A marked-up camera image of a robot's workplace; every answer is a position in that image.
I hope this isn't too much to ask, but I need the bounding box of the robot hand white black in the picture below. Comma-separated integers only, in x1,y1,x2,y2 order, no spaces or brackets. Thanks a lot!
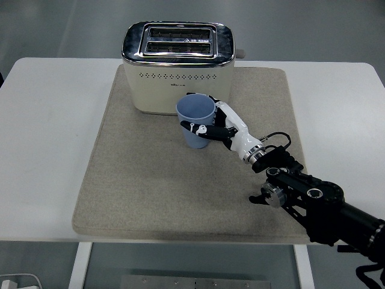
179,92,263,161

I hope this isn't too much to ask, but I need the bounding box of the blue plastic cup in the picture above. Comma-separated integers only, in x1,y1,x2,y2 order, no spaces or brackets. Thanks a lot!
175,93,217,149

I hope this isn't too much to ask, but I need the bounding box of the cream toaster with chrome top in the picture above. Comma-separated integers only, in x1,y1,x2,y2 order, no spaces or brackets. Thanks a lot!
120,21,246,117

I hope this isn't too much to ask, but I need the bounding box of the beige grey table mat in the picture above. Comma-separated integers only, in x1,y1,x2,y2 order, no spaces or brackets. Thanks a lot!
71,64,321,244

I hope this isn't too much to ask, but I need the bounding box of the white table leg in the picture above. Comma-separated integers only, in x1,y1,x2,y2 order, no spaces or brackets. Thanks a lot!
293,244,316,289
68,242,93,289

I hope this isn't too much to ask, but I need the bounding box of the grey metal plate with screws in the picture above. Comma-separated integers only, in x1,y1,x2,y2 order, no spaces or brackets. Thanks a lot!
120,274,274,289

